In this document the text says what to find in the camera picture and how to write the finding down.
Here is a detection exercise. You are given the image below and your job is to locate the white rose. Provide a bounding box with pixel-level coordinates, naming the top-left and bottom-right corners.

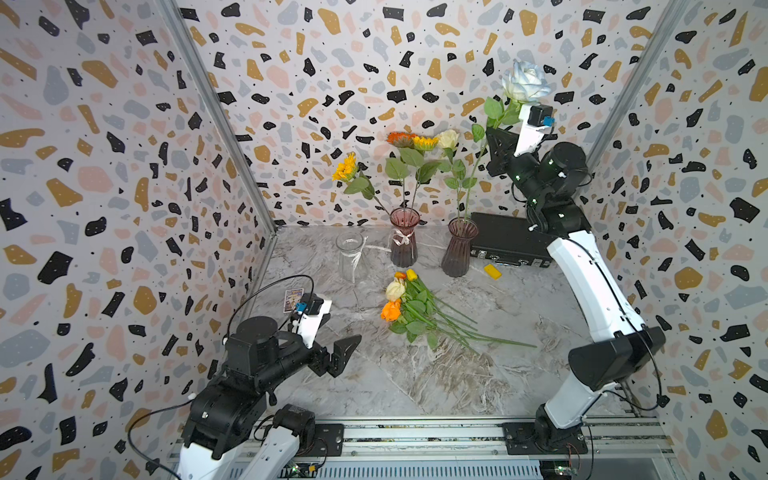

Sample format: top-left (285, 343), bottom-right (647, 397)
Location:
top-left (461, 59), bottom-right (553, 218)

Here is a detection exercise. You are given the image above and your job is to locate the cream rose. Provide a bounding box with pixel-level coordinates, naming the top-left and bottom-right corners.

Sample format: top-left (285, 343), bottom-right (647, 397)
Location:
top-left (436, 129), bottom-right (475, 220)
top-left (385, 280), bottom-right (402, 304)

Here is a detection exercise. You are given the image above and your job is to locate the yellow sunflower large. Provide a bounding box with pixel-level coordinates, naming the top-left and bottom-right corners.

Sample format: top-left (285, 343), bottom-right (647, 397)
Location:
top-left (412, 136), bottom-right (440, 210)

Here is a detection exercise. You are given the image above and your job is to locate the yellow sunflower small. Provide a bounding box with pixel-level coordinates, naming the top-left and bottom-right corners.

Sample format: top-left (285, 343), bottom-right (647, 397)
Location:
top-left (332, 153), bottom-right (391, 215)

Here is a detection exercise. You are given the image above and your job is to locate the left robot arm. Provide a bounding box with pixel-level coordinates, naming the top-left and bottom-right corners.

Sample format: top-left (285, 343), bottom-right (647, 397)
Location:
top-left (175, 294), bottom-right (362, 479)

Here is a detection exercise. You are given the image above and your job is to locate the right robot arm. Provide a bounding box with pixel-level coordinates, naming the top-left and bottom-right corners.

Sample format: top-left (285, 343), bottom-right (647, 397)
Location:
top-left (486, 128), bottom-right (666, 453)

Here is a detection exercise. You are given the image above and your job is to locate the orange rose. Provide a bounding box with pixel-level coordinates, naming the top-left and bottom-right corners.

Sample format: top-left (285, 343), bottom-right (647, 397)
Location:
top-left (380, 299), bottom-right (517, 349)

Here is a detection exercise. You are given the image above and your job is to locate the small picture card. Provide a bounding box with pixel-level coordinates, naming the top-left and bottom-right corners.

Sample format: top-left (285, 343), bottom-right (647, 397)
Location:
top-left (283, 288), bottom-right (304, 313)

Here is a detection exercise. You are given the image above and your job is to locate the black case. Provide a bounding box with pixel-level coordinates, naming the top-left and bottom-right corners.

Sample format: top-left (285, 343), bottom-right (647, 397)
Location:
top-left (470, 212), bottom-right (553, 268)

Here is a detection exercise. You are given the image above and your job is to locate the clear glass vase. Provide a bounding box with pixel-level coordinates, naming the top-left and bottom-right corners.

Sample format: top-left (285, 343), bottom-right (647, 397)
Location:
top-left (335, 231), bottom-right (366, 284)

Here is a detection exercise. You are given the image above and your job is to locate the yellow block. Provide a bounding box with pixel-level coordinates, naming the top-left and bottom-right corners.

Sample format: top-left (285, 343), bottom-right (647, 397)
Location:
top-left (483, 264), bottom-right (502, 280)

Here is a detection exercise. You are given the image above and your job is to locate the pink glass vase with ribbon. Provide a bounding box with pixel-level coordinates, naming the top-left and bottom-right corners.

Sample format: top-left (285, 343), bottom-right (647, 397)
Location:
top-left (390, 207), bottom-right (420, 268)

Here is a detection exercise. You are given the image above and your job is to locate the purple ribbed glass vase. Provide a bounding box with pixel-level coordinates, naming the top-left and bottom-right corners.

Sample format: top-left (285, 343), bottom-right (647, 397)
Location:
top-left (441, 217), bottom-right (479, 278)

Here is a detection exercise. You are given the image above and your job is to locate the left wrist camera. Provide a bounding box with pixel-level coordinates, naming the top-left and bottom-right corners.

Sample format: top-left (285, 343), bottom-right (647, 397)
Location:
top-left (288, 293), bottom-right (332, 348)

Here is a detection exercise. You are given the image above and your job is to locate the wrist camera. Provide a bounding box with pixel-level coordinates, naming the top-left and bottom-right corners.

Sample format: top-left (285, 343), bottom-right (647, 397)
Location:
top-left (514, 103), bottom-right (554, 156)
top-left (288, 293), bottom-right (332, 348)

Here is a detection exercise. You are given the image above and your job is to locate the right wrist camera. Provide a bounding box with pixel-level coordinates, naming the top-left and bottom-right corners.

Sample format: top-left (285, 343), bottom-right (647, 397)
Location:
top-left (514, 103), bottom-right (554, 156)

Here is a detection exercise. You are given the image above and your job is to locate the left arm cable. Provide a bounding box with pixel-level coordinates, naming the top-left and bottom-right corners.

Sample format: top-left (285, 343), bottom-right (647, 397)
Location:
top-left (125, 274), bottom-right (316, 480)

